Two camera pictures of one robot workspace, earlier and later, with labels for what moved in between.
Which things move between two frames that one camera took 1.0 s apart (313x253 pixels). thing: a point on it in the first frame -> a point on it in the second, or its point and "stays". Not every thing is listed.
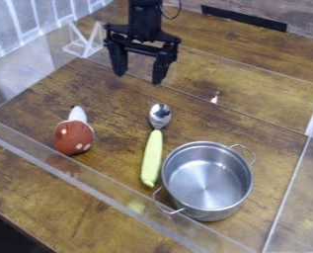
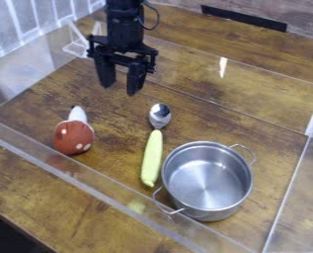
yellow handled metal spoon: x=160 y=116 stays
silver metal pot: x=208 y=180 stays
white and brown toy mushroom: x=73 y=133 stays
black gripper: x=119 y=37 -> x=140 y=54
